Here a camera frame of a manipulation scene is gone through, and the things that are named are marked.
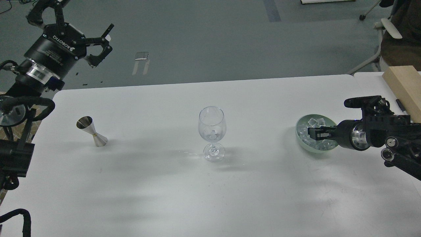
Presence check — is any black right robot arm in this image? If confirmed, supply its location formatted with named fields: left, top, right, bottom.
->
left=307, top=95, right=421, bottom=180

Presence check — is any light wooden block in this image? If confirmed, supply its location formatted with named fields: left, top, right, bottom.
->
left=382, top=66, right=421, bottom=123

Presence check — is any clear wine glass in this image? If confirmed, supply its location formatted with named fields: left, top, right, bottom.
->
left=198, top=106, right=227, bottom=163

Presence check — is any white office chair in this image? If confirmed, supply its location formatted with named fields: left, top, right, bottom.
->
left=347, top=0, right=405, bottom=75

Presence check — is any pile of clear ice cubes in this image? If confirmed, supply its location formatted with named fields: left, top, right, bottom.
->
left=299, top=118, right=338, bottom=151

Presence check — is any black marker pen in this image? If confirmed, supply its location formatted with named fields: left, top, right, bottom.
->
left=395, top=99, right=408, bottom=115

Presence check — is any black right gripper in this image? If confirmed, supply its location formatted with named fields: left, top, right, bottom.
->
left=307, top=120, right=370, bottom=151

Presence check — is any tan checkered cushion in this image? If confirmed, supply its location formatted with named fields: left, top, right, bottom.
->
left=1, top=94, right=55, bottom=197

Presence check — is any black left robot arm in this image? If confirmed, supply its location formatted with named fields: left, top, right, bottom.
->
left=1, top=0, right=114, bottom=200

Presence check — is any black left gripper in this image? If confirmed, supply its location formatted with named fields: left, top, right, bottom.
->
left=25, top=0, right=114, bottom=79

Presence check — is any green bowl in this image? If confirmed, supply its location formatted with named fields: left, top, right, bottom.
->
left=295, top=114, right=340, bottom=154

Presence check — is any steel double jigger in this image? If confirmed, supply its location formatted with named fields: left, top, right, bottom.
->
left=76, top=116, right=108, bottom=147

